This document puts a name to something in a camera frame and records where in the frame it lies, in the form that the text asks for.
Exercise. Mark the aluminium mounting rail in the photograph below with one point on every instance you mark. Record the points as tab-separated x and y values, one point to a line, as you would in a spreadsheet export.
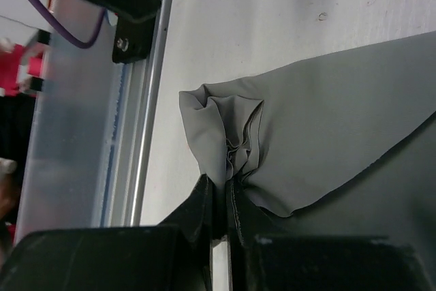
91	135

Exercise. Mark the grey underwear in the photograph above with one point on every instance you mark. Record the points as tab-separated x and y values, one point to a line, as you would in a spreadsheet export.
294	134

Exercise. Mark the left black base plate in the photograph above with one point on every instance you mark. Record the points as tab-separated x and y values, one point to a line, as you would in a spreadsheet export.
133	41

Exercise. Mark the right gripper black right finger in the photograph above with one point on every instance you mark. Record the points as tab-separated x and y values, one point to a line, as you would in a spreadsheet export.
264	256

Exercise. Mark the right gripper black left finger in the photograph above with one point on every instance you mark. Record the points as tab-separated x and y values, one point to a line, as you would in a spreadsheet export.
173	255

